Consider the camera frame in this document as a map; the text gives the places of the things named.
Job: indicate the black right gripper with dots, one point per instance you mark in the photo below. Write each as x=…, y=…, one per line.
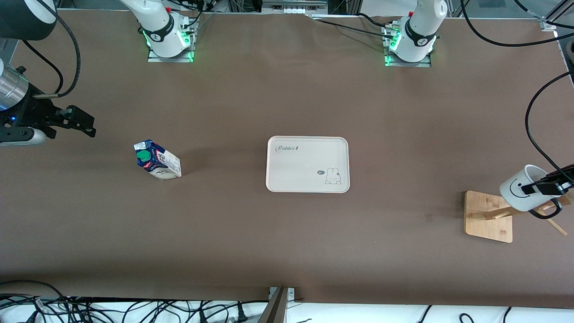
x=30, y=112

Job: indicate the blue milk carton green cap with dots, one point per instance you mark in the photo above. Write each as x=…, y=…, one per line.
x=166, y=163

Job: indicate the wooden cup rack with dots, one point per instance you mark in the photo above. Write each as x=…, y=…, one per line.
x=486, y=224

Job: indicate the cream rabbit print tray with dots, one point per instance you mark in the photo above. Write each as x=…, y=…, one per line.
x=305, y=166

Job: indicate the silver background device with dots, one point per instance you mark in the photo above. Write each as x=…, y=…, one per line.
x=293, y=6

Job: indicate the aluminium profile bar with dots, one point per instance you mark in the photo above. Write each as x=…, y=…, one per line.
x=276, y=309

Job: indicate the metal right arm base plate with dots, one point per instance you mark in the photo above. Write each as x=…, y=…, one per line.
x=154, y=58

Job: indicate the aluminium frame post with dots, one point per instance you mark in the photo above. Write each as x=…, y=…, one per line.
x=548, y=22

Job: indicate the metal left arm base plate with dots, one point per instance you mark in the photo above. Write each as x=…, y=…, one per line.
x=426, y=64

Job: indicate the small metal bracket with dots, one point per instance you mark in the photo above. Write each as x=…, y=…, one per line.
x=290, y=294

